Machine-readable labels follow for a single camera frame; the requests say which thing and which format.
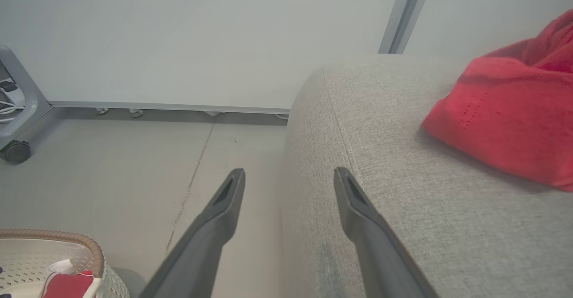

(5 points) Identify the red Bulls 23 jersey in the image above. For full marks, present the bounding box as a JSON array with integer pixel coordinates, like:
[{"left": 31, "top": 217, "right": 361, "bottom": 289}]
[{"left": 421, "top": 9, "right": 573, "bottom": 193}]

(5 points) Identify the red white striped garment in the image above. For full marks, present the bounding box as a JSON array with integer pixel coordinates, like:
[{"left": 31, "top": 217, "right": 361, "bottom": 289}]
[{"left": 43, "top": 259, "right": 103, "bottom": 298}]

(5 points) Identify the large white partition panel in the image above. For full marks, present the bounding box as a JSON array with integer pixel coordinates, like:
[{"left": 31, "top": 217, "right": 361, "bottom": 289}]
[{"left": 0, "top": 0, "right": 434, "bottom": 114}]

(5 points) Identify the white laundry basket brown rim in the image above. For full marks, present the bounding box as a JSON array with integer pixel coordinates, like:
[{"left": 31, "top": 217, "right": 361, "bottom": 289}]
[{"left": 0, "top": 229, "right": 131, "bottom": 298}]

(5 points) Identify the narrow white partition panel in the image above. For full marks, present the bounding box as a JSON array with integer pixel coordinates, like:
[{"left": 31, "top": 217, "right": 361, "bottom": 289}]
[{"left": 401, "top": 0, "right": 573, "bottom": 58}]

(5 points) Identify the grey fabric sofa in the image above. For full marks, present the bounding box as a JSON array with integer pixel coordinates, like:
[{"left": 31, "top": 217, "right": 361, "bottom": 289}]
[{"left": 280, "top": 54, "right": 573, "bottom": 298}]

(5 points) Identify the white square power strip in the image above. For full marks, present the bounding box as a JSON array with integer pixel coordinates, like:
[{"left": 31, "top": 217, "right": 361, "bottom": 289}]
[{"left": 0, "top": 80, "right": 26, "bottom": 107}]

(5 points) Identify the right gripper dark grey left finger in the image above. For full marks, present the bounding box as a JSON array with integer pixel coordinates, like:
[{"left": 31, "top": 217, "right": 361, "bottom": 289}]
[{"left": 139, "top": 168, "right": 246, "bottom": 298}]

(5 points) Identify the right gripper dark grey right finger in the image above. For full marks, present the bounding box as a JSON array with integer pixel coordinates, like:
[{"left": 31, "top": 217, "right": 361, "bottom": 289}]
[{"left": 333, "top": 167, "right": 440, "bottom": 298}]

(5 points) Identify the white cable with plug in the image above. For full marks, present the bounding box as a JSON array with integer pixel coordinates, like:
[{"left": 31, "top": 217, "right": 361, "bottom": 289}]
[{"left": 0, "top": 101, "right": 24, "bottom": 124}]

